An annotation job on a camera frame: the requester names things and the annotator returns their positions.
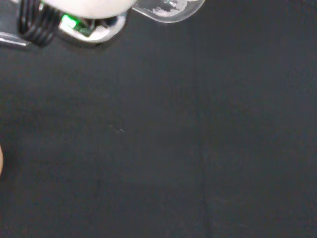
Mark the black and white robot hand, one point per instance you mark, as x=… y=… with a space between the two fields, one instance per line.
x=99 y=7

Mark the black table cloth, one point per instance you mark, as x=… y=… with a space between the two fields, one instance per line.
x=158 y=138

